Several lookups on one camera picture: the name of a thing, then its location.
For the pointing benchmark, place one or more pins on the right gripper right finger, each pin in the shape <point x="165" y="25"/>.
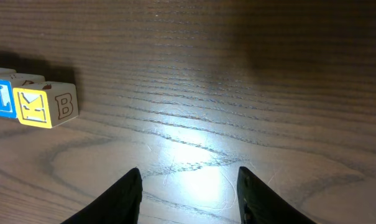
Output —
<point x="259" y="204"/>

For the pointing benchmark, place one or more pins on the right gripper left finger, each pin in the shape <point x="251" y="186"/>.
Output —
<point x="119" y="204"/>

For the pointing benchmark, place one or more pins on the yellow top wooden block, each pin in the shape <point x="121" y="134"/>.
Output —
<point x="46" y="104"/>

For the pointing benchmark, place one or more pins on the blue letter I block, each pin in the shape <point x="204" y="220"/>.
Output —
<point x="7" y="83"/>

